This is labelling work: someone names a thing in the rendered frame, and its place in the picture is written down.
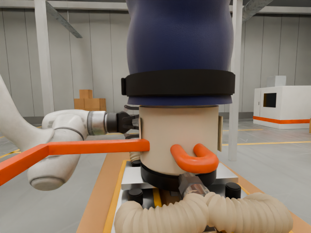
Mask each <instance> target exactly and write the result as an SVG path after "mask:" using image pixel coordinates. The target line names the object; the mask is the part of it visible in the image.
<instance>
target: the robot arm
mask: <svg viewBox="0 0 311 233"><path fill-rule="evenodd" d="M129 110H139V107H137V106H129V105H124V109H123V111H121V112H114V113H108V114H107V112H106V111H85V110H59V111H55V112H52V113H49V114H47V115H46V116H45V117H44V118H43V121H42V129H39V128H36V127H34V126H32V125H31V124H29V123H28V122H27V121H26V120H25V119H24V118H23V117H22V116H21V114H20V113H19V111H18V110H17V108H16V106H15V104H14V102H13V100H12V98H11V96H10V93H9V91H8V89H7V87H6V85H5V83H4V81H3V79H2V77H1V74H0V132H1V133H2V134H3V135H4V136H5V137H6V138H7V139H8V140H9V141H10V142H11V143H12V144H14V145H15V146H16V147H17V148H19V150H20V151H21V152H24V151H26V150H28V149H30V148H33V147H35V146H37V145H39V144H47V143H49V142H60V141H85V139H86V138H87V136H91V135H92V136H95V135H106V134H107V132H108V133H122V134H124V136H125V139H131V138H139V133H135V134H130V133H126V132H128V131H129V130H130V129H137V130H139V126H138V125H133V123H132V120H133V119H136V118H139V114H137V115H132V116H131V115H129V114H128V113H126V111H129ZM80 156H81V154H65V155H49V156H47V157H45V158H44V159H42V160H41V161H39V162H37V163H36V164H34V165H33V166H31V167H30V168H28V169H29V170H28V172H27V177H28V181H29V184H30V185H31V186H32V187H33V188H35V189H37V190H41V191H50V190H56V189H58V188H59V187H61V186H62V185H63V184H65V183H66V182H67V181H68V180H69V179H70V178H71V176H72V174H73V173H74V171H75V169H76V167H77V164H78V162H79V159H80Z"/></svg>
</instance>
